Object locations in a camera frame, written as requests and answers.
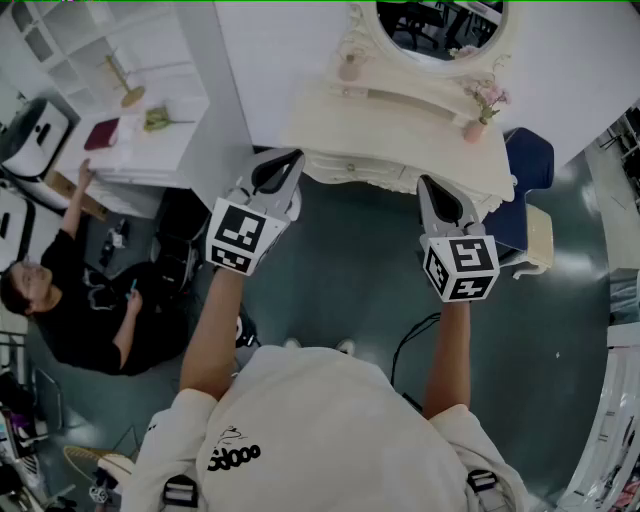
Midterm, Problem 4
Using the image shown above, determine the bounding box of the black harness buckle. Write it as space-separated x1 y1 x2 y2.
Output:
162 474 202 512
466 468 501 507

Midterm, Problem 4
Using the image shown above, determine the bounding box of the white oval framed mirror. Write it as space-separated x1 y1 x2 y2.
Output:
327 0 516 82

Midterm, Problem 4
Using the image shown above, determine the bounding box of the maroon book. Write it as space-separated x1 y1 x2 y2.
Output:
83 118 121 152

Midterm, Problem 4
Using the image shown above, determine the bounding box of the gold stand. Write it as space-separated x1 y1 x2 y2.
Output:
102 52 146 109

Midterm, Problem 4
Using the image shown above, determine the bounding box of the person's cream sweatshirt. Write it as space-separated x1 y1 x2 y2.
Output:
119 344 531 512

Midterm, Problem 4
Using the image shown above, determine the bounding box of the green flower bunch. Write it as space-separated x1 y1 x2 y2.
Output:
143 105 196 134

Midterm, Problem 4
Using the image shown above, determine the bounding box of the white black headset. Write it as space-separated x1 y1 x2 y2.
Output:
233 314 261 351

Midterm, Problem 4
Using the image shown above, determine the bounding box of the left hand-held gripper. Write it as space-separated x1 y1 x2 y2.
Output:
205 148 307 277

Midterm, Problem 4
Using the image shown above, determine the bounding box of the cream white dressing table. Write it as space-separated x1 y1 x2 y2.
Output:
282 74 517 212

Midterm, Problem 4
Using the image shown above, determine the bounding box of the gold woven basket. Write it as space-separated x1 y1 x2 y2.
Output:
62 444 137 477

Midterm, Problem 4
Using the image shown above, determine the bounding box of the pink vase with pink flowers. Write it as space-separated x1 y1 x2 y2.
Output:
459 74 512 145

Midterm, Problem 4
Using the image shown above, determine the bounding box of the person's left forearm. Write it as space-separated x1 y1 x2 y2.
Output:
178 267 247 401

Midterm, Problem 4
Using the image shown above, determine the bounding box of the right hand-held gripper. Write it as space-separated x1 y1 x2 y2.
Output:
417 174 501 304

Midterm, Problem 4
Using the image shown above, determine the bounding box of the white black-trimmed machine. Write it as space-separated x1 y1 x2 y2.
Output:
0 187 37 271
1 97 71 181

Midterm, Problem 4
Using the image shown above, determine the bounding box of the white desk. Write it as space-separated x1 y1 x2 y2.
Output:
0 0 211 221

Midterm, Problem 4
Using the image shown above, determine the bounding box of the black backpack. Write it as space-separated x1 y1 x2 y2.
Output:
151 188 212 297

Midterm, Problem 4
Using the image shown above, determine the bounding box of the person's right forearm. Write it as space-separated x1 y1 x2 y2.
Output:
423 298 474 420

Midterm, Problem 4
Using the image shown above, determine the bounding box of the black cable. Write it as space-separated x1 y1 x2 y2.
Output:
389 312 442 396

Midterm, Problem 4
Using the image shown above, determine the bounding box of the blue cushioned cream chair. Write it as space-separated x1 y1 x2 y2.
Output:
482 127 556 281

